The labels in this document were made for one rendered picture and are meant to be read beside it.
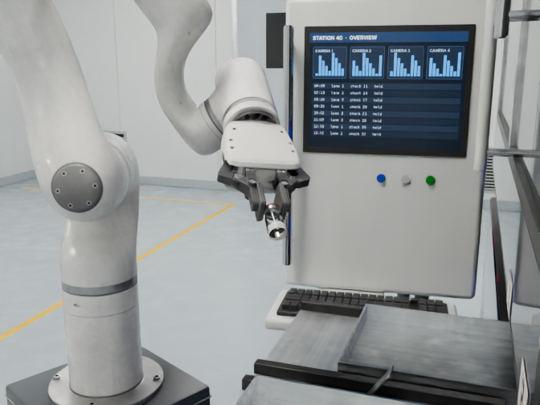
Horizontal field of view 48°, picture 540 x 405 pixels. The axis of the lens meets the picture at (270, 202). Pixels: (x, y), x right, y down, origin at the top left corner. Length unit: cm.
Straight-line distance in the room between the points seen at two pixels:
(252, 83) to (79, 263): 38
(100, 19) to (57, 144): 644
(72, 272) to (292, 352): 42
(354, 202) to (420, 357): 55
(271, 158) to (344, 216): 80
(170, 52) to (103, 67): 639
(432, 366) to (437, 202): 55
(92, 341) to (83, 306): 6
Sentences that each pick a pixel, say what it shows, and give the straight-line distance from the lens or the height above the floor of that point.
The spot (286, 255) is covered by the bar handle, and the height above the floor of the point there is 91.
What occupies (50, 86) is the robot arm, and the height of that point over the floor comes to 136.
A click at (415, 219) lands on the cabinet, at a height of 101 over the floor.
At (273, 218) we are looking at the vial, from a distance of 71.
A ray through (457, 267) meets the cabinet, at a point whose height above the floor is 89.
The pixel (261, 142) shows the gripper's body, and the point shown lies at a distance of 81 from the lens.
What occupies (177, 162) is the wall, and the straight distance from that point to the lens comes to 693.
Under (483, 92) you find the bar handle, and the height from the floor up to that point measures 134.
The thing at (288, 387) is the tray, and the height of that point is 91.
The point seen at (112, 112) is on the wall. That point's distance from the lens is 727.
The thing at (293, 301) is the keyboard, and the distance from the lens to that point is 148.
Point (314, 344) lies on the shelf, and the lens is 116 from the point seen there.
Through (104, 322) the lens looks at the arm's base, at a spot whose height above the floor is 100.
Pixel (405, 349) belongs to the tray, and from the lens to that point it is 116.
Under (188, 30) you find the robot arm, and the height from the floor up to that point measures 144.
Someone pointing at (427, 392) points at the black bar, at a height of 90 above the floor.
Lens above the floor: 140
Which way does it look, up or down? 13 degrees down
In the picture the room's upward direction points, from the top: straight up
